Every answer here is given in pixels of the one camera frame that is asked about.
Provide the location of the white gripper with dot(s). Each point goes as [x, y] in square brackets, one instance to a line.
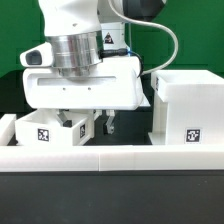
[113, 84]

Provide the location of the white front drawer box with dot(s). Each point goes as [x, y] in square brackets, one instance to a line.
[41, 128]

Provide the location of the white drawer box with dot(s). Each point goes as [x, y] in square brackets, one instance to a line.
[41, 128]
[96, 114]

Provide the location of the white drawer cabinet frame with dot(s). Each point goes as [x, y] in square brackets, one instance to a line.
[188, 107]

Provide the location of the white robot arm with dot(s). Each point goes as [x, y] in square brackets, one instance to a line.
[73, 28]

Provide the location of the white rear drawer box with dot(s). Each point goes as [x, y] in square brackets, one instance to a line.
[96, 114]

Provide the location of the white left fence piece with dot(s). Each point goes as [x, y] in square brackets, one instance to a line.
[7, 128]

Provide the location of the white front fence rail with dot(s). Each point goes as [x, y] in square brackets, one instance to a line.
[111, 158]

